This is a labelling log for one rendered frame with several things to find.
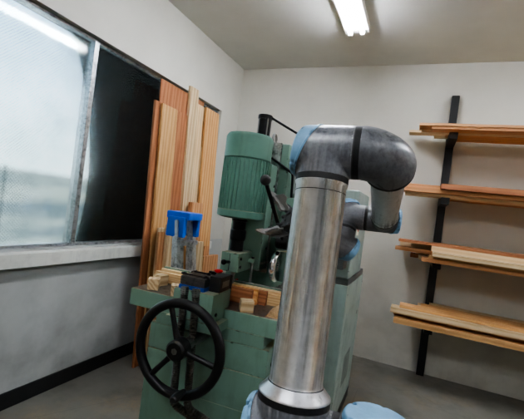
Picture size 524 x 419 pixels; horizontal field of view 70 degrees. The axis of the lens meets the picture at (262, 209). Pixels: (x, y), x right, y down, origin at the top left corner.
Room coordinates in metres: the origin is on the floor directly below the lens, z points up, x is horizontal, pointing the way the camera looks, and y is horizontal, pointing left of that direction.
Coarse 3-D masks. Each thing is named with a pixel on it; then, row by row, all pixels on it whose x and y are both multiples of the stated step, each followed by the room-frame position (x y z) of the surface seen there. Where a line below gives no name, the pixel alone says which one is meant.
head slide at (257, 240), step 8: (272, 168) 1.46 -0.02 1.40; (272, 176) 1.47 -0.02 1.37; (272, 184) 1.48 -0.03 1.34; (264, 216) 1.45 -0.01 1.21; (248, 224) 1.47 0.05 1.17; (256, 224) 1.46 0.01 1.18; (264, 224) 1.45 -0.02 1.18; (248, 232) 1.47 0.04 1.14; (256, 232) 1.46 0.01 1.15; (248, 240) 1.47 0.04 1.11; (256, 240) 1.45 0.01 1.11; (264, 240) 1.48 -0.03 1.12; (248, 248) 1.46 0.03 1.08; (256, 248) 1.45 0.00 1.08; (264, 248) 1.49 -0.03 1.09; (256, 256) 1.45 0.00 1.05; (264, 256) 1.50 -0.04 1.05; (256, 264) 1.45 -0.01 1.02; (264, 264) 1.52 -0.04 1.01
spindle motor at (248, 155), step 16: (240, 144) 1.31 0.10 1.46; (256, 144) 1.31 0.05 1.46; (272, 144) 1.37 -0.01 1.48; (224, 160) 1.37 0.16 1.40; (240, 160) 1.31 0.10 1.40; (256, 160) 1.31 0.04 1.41; (224, 176) 1.35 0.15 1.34; (240, 176) 1.31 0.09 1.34; (256, 176) 1.31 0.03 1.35; (224, 192) 1.34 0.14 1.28; (240, 192) 1.30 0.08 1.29; (256, 192) 1.32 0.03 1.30; (224, 208) 1.33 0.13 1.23; (240, 208) 1.31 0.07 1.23; (256, 208) 1.33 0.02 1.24
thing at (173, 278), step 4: (156, 272) 1.48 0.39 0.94; (160, 272) 1.48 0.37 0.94; (164, 272) 1.48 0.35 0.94; (168, 272) 1.49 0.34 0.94; (172, 276) 1.46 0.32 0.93; (176, 276) 1.45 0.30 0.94; (180, 276) 1.45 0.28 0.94; (168, 280) 1.47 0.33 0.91; (172, 280) 1.46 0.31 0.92; (176, 280) 1.45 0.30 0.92; (268, 296) 1.33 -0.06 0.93; (272, 296) 1.33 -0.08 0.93; (276, 296) 1.32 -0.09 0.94; (268, 300) 1.33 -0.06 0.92; (272, 300) 1.33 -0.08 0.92; (276, 300) 1.32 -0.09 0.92; (268, 304) 1.33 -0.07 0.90; (272, 304) 1.32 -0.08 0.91; (276, 304) 1.32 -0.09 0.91
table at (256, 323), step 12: (132, 288) 1.33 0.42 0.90; (144, 288) 1.34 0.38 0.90; (168, 288) 1.38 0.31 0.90; (132, 300) 1.33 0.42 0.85; (144, 300) 1.32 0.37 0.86; (156, 300) 1.30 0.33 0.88; (168, 312) 1.28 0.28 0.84; (228, 312) 1.21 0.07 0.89; (240, 312) 1.20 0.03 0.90; (264, 312) 1.24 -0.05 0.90; (204, 324) 1.13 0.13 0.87; (228, 324) 1.21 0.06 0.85; (240, 324) 1.20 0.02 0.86; (252, 324) 1.18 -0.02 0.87; (264, 324) 1.17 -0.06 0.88; (276, 324) 1.16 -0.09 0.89; (264, 336) 1.17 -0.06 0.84
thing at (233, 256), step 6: (222, 252) 1.35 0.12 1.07; (228, 252) 1.35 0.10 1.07; (234, 252) 1.36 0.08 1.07; (240, 252) 1.38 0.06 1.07; (246, 252) 1.41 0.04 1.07; (222, 258) 1.35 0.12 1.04; (228, 258) 1.34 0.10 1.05; (234, 258) 1.34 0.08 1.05; (240, 258) 1.34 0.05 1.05; (246, 258) 1.41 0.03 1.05; (222, 264) 1.35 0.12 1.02; (228, 264) 1.34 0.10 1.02; (234, 264) 1.34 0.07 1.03; (240, 264) 1.36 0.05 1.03; (246, 264) 1.42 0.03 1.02; (228, 270) 1.34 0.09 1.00; (234, 270) 1.33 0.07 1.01; (240, 270) 1.36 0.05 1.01
